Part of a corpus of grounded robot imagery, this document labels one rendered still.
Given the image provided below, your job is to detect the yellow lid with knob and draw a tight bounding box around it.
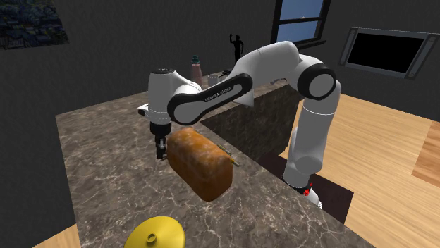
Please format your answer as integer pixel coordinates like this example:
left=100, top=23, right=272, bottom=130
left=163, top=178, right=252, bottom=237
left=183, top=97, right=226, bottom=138
left=123, top=215, right=186, bottom=248

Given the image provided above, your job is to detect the brown bread loaf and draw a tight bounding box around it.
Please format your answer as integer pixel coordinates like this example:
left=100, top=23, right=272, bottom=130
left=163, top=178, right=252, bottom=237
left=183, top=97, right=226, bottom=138
left=166, top=127, right=234, bottom=202

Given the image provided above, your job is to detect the window with dark frame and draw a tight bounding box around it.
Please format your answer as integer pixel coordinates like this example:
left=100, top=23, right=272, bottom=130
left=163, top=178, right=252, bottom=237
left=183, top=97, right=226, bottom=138
left=269, top=0, right=332, bottom=48

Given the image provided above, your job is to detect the pink bottle with green cap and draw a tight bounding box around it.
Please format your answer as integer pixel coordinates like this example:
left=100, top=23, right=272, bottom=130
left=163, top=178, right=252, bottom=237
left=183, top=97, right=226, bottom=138
left=190, top=54, right=204, bottom=87

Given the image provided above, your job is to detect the green pencil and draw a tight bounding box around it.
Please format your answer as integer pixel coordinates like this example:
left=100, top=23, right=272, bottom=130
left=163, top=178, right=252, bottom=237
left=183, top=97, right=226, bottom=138
left=216, top=144, right=240, bottom=168

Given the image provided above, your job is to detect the black human figurine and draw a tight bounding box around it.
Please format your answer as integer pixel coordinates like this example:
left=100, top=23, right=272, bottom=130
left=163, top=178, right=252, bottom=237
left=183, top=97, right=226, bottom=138
left=228, top=33, right=245, bottom=65

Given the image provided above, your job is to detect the wall television with grey frame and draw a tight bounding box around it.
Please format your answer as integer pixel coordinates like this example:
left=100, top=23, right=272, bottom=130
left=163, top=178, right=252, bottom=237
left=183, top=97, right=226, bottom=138
left=338, top=26, right=440, bottom=81

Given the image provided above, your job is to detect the blue wall painting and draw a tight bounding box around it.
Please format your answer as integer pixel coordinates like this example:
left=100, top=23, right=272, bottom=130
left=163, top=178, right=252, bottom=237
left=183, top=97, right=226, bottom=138
left=0, top=0, right=70, bottom=51

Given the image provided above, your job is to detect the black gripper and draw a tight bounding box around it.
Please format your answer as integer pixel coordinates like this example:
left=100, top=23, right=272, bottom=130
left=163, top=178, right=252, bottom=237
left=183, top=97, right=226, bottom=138
left=149, top=121, right=172, bottom=161

